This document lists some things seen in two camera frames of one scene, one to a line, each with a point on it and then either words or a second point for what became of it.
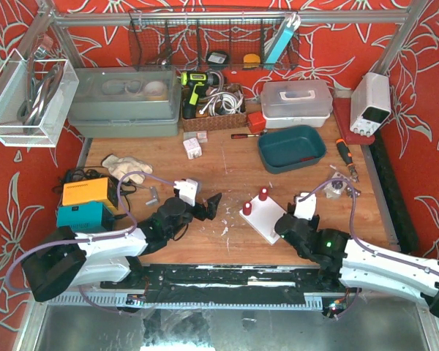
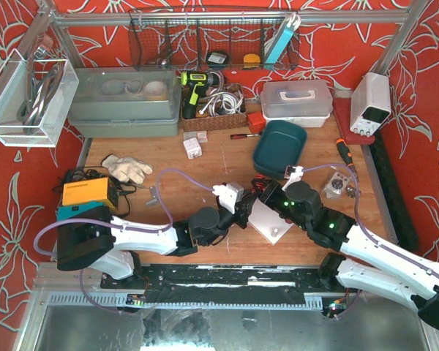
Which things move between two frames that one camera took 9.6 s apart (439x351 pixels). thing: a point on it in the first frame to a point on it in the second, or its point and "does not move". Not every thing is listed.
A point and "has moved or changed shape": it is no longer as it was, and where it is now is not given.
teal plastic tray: (282, 149) has moved or changed shape
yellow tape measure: (251, 61) does not move
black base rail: (230, 284) does not move
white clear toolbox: (296, 103) does not move
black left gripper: (200, 209) to (239, 213)
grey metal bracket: (155, 197) does not move
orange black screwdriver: (342, 147) does not move
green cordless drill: (197, 82) does not move
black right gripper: (287, 224) to (265, 194)
